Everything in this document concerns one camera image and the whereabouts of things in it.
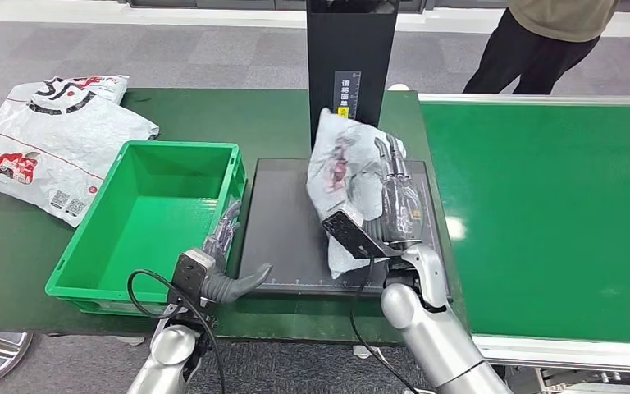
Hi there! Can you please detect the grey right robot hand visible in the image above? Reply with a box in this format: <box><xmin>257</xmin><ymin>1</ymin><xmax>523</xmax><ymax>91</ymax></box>
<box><xmin>363</xmin><ymin>135</ymin><xmax>426</xmax><ymax>245</ymax></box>

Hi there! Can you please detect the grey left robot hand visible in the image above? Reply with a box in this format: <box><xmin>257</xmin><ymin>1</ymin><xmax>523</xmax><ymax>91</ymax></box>
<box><xmin>200</xmin><ymin>199</ymin><xmax>274</xmax><ymax>305</ymax></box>

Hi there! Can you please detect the grey parcel bag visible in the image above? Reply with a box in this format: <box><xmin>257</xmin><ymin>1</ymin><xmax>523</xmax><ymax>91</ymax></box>
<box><xmin>306</xmin><ymin>108</ymin><xmax>408</xmax><ymax>279</ymax></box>

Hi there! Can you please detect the black inbound scanner machine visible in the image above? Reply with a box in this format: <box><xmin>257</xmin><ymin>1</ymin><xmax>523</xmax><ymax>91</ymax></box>
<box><xmin>237</xmin><ymin>0</ymin><xmax>452</xmax><ymax>299</ymax></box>

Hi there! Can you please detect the green conveyor belt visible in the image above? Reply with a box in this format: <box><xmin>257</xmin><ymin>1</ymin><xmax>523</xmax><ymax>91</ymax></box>
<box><xmin>421</xmin><ymin>102</ymin><xmax>630</xmax><ymax>345</ymax></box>

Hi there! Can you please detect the green plastic crate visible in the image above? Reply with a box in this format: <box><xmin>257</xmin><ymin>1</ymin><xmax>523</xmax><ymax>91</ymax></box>
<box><xmin>44</xmin><ymin>140</ymin><xmax>248</xmax><ymax>318</ymax></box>

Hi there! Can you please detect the black label with yellow mark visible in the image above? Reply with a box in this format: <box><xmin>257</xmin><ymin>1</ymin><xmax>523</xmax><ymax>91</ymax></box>
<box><xmin>332</xmin><ymin>71</ymin><xmax>363</xmax><ymax>121</ymax></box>

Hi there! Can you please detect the large white bag red print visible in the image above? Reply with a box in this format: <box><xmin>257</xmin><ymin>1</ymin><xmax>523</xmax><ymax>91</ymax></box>
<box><xmin>0</xmin><ymin>98</ymin><xmax>161</xmax><ymax>230</ymax></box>

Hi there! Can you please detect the white bag black face print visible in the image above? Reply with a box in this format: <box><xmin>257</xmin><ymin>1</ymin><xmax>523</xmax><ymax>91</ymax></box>
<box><xmin>7</xmin><ymin>75</ymin><xmax>131</xmax><ymax>118</ymax></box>

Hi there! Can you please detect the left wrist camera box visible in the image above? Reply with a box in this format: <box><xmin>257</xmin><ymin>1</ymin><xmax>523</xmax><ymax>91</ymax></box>
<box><xmin>167</xmin><ymin>249</ymin><xmax>217</xmax><ymax>307</ymax></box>

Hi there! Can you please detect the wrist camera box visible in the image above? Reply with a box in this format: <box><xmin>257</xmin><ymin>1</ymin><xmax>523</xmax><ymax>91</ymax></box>
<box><xmin>321</xmin><ymin>208</ymin><xmax>403</xmax><ymax>261</ymax></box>
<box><xmin>167</xmin><ymin>249</ymin><xmax>217</xmax><ymax>307</ymax></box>

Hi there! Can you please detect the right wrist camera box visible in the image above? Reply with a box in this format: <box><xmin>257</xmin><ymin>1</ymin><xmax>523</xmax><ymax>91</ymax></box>
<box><xmin>321</xmin><ymin>208</ymin><xmax>403</xmax><ymax>261</ymax></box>

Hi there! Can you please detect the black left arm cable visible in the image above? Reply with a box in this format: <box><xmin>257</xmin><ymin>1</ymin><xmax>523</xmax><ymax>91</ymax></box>
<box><xmin>126</xmin><ymin>268</ymin><xmax>228</xmax><ymax>394</ymax></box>

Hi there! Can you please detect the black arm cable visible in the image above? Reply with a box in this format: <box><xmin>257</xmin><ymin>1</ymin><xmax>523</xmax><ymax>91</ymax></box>
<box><xmin>126</xmin><ymin>268</ymin><xmax>228</xmax><ymax>394</ymax></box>
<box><xmin>348</xmin><ymin>256</ymin><xmax>422</xmax><ymax>394</ymax></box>

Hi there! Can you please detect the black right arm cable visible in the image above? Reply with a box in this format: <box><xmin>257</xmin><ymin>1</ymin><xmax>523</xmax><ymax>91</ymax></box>
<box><xmin>348</xmin><ymin>256</ymin><xmax>422</xmax><ymax>394</ymax></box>

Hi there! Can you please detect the white floor cable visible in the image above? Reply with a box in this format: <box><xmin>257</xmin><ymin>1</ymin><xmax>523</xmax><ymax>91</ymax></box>
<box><xmin>372</xmin><ymin>347</ymin><xmax>436</xmax><ymax>394</ymax></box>

